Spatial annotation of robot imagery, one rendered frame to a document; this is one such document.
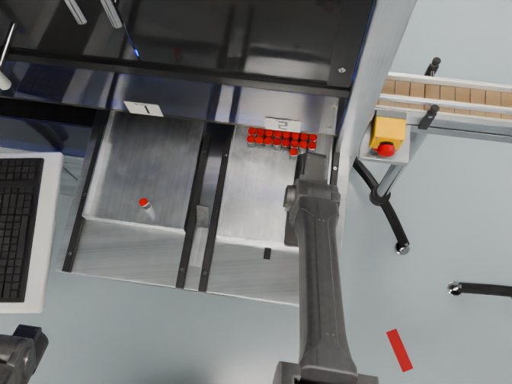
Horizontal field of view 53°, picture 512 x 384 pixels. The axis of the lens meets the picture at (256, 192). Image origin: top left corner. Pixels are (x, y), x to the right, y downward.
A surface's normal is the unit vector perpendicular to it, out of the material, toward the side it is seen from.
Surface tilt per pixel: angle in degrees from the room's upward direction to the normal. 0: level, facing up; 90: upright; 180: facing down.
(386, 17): 90
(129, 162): 0
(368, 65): 90
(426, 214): 0
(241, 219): 0
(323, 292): 38
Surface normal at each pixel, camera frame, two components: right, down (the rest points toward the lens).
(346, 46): -0.14, 0.94
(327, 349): 0.18, -0.80
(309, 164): 0.11, -0.35
